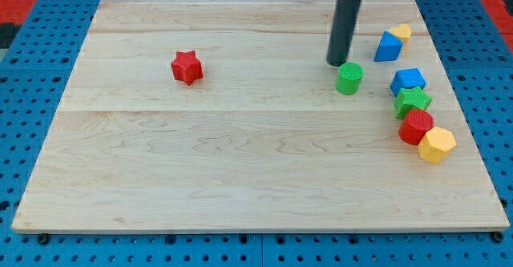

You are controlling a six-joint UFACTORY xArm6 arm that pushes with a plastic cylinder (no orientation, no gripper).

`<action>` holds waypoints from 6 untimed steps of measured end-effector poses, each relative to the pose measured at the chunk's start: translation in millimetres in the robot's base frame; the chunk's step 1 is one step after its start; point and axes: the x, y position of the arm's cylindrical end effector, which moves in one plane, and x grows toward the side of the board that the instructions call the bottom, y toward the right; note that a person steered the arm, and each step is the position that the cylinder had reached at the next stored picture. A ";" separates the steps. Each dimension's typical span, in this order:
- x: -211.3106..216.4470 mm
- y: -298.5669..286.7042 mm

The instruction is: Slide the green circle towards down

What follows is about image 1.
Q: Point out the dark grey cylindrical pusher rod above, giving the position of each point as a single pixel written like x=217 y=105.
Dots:
x=344 y=21

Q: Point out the green cylinder block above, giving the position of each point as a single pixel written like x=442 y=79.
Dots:
x=349 y=78

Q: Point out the blue triangle block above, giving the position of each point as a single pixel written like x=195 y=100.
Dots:
x=389 y=48

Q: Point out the yellow heart block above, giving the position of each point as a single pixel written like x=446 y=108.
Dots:
x=402 y=32

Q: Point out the blue cube block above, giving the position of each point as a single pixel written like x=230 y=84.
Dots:
x=407 y=78

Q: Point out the green star block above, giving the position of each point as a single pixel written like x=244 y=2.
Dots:
x=409 y=99

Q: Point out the red cylinder block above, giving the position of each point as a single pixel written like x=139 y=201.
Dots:
x=415 y=125

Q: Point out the yellow hexagon block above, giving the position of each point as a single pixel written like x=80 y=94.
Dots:
x=436 y=145

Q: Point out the light wooden board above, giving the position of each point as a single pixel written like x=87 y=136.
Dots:
x=263 y=143

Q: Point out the red star block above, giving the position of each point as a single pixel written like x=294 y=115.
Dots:
x=186 y=67

